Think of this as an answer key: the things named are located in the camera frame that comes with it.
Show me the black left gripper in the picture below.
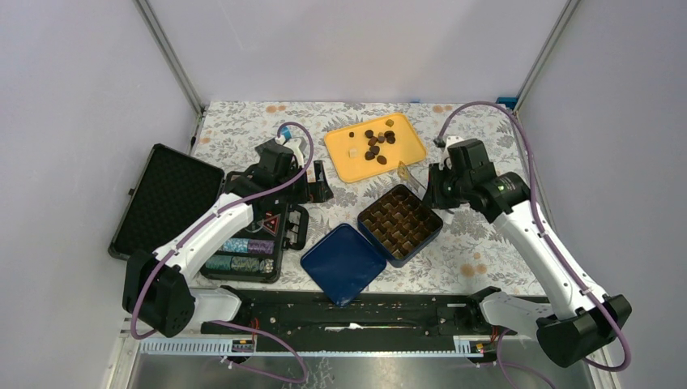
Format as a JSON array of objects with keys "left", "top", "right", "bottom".
[{"left": 275, "top": 160, "right": 332, "bottom": 204}]

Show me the blue tin with brown insert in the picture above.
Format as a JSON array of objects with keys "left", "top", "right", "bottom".
[{"left": 356, "top": 184, "right": 444, "bottom": 268}]

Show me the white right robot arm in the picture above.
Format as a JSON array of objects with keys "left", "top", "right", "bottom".
[{"left": 422, "top": 136, "right": 632, "bottom": 367}]

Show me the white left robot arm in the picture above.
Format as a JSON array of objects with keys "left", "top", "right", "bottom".
[{"left": 122, "top": 135, "right": 314, "bottom": 340}]

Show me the pile of dark chocolates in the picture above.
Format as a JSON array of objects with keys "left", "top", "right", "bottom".
[{"left": 364, "top": 130, "right": 396, "bottom": 165}]

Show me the yellow plastic tray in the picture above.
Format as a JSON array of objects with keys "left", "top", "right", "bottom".
[{"left": 323, "top": 113, "right": 427, "bottom": 183}]

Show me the blue tin lid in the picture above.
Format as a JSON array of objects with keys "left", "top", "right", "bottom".
[{"left": 300, "top": 223, "right": 387, "bottom": 307}]

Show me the blue clamp at corner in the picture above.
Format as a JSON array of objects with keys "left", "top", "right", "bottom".
[{"left": 495, "top": 96, "right": 518, "bottom": 110}]

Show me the black poker chip case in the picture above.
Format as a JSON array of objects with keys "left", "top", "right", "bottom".
[{"left": 108, "top": 144, "right": 315, "bottom": 284}]

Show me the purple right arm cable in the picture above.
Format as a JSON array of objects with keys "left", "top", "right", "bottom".
[{"left": 433, "top": 100, "right": 634, "bottom": 389}]

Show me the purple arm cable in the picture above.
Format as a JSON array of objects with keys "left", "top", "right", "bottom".
[
  {"left": 130, "top": 122, "right": 317, "bottom": 385},
  {"left": 433, "top": 100, "right": 634, "bottom": 389}
]

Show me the grey cable duct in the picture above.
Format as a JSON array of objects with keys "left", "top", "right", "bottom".
[{"left": 138, "top": 336, "right": 479, "bottom": 359}]

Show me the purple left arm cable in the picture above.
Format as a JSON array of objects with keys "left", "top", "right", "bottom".
[{"left": 130, "top": 122, "right": 317, "bottom": 385}]

